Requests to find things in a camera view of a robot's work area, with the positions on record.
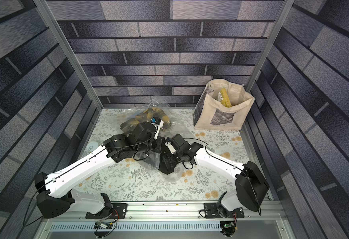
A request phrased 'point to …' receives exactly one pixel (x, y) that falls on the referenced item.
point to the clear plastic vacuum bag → (152, 164)
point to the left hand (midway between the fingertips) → (167, 141)
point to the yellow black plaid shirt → (145, 116)
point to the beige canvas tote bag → (221, 105)
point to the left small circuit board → (102, 225)
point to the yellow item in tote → (225, 101)
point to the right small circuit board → (229, 225)
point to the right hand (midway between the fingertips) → (169, 157)
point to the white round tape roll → (91, 146)
